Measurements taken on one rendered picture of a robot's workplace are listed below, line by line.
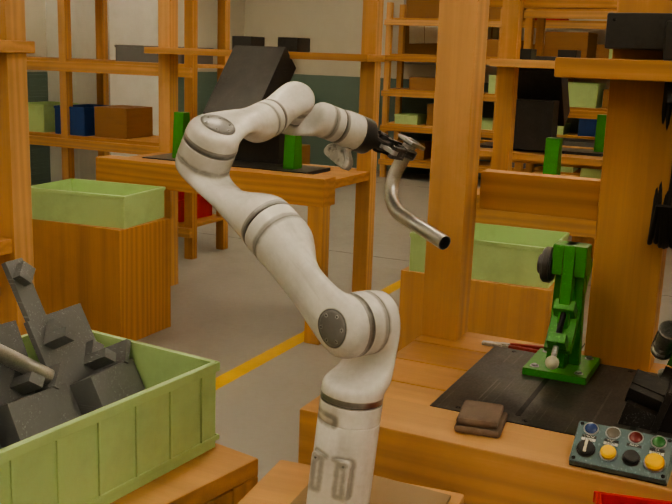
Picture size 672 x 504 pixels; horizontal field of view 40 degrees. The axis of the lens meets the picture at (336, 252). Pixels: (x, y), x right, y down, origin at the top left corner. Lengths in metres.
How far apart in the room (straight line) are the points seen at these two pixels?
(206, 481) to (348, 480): 0.40
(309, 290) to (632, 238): 0.93
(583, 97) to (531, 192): 6.66
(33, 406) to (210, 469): 0.33
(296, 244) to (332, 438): 0.28
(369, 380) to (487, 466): 0.35
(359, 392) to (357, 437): 0.07
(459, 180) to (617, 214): 0.36
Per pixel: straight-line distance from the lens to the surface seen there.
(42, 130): 7.77
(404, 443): 1.62
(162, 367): 1.83
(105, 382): 1.80
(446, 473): 1.62
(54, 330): 1.80
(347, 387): 1.31
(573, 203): 2.15
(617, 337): 2.10
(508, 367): 1.98
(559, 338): 1.90
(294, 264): 1.33
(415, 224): 1.91
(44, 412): 1.72
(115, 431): 1.58
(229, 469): 1.72
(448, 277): 2.16
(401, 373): 1.96
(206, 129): 1.50
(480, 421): 1.61
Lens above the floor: 1.53
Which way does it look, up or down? 12 degrees down
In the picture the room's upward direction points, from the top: 2 degrees clockwise
